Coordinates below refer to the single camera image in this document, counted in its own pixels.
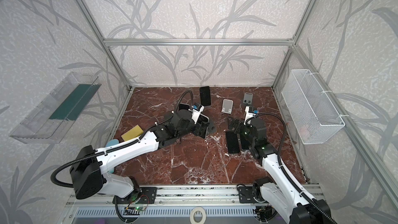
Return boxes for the black phone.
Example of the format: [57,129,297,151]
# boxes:
[225,131,240,154]
[199,86,211,107]

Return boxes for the white-edged phone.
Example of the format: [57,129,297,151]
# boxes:
[239,134,251,150]

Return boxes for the green-edged phone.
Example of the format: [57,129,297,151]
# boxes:
[178,103,190,111]

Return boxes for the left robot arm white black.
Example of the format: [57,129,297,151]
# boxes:
[50,102,214,200]

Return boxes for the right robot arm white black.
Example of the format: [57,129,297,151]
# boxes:
[234,108,336,224]

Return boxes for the white phone stand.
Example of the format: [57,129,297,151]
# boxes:
[221,99,233,114]

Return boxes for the grey phone stand rear right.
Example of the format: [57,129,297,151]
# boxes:
[241,92,254,107]

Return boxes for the yellow sponge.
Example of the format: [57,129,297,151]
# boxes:
[121,125,144,142]

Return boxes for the white tape roll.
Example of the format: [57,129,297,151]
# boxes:
[189,206,207,224]

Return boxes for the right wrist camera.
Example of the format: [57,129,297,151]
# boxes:
[244,106,258,125]

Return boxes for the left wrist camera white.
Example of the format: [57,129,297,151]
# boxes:
[191,103,204,124]

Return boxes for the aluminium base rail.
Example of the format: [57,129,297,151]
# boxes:
[65,184,325,207]

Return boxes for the white wire mesh basket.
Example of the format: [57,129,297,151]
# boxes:
[282,69,345,145]

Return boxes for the clear plastic wall bin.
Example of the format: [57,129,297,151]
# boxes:
[9,72,102,144]

